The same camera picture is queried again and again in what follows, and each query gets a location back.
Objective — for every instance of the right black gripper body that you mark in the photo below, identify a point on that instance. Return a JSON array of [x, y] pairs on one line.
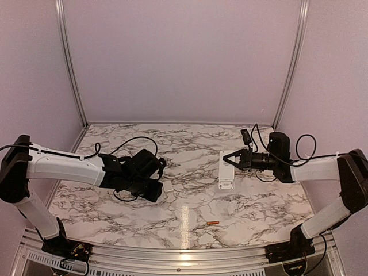
[[248, 165]]

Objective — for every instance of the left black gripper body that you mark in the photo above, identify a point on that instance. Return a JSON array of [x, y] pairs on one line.
[[149, 194]]

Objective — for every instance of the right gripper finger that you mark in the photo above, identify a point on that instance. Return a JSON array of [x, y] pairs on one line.
[[232, 154], [239, 165]]

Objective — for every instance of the white remote control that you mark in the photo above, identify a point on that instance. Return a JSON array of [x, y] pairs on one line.
[[226, 177]]

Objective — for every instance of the white battery cover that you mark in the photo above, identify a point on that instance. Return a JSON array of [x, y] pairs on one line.
[[167, 186]]

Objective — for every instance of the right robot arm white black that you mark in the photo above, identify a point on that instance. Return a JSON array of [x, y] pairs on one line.
[[349, 169]]

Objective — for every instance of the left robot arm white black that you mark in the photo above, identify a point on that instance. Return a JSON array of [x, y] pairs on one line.
[[139, 175]]

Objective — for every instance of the orange AAA battery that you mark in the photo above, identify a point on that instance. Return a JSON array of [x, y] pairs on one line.
[[212, 222]]

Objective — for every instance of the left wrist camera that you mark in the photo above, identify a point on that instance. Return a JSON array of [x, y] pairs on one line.
[[163, 164]]

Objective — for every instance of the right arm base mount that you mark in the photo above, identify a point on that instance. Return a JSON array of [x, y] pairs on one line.
[[297, 247]]

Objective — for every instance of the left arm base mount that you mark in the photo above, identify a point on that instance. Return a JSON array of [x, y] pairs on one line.
[[65, 247]]

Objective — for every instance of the front aluminium frame rail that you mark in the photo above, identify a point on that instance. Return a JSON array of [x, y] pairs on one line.
[[119, 260]]

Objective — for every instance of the right aluminium frame post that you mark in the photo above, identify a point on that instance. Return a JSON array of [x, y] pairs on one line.
[[296, 53]]

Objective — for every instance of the aluminium frame post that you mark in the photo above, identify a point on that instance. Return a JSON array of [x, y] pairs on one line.
[[296, 53], [59, 5]]

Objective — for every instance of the left aluminium frame post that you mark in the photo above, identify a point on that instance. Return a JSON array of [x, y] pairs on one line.
[[59, 5]]

